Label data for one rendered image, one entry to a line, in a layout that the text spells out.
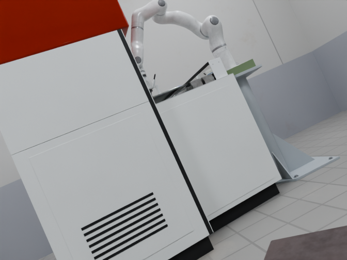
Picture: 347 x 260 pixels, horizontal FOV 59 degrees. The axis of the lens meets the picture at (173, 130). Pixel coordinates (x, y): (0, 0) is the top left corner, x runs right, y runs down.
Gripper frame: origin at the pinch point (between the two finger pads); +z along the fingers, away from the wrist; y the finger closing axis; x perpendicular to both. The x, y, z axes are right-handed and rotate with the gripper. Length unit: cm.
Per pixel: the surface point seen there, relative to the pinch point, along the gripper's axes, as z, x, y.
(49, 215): 41, 8, -97
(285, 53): -10, -46, 263
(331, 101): 74, -70, 284
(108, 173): 35, -11, -73
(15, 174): -4, 219, 12
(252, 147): 58, -49, 9
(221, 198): 76, -29, -17
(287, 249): 58, -99, -125
